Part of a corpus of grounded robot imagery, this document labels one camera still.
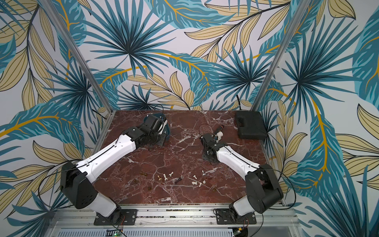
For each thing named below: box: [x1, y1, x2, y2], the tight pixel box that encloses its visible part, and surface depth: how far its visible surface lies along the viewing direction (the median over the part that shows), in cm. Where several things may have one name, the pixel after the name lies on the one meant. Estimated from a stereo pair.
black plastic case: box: [235, 110, 268, 141], surface depth 108 cm
